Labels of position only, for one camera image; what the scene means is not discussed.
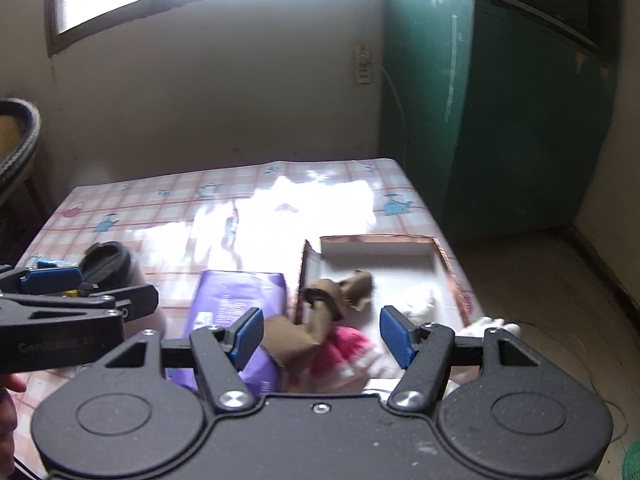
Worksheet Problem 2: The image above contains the purple plastic package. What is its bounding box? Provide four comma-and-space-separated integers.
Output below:
182, 270, 288, 396

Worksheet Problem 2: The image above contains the pink checked teapot tablecloth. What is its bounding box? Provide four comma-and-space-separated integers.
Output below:
12, 157, 476, 466

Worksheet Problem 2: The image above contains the shallow cardboard box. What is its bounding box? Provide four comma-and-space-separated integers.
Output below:
298, 234, 472, 330

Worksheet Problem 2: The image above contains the green cabinet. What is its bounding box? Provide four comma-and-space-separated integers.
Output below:
378, 0, 620, 240

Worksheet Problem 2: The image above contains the person's left hand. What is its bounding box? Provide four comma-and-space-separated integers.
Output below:
0, 374, 26, 477

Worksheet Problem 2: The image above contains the brown doll in pink dress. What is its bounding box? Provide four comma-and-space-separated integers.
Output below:
262, 270, 401, 393

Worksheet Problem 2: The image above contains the white wall socket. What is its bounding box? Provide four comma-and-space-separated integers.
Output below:
355, 44, 372, 84

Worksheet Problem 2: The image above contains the white cable on wall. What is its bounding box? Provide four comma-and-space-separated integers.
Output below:
369, 0, 409, 162

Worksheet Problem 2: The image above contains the wicker chair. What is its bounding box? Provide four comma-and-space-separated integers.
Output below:
1, 98, 41, 203

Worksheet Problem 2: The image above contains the white cup with black lid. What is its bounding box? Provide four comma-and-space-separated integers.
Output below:
78, 240, 167, 338

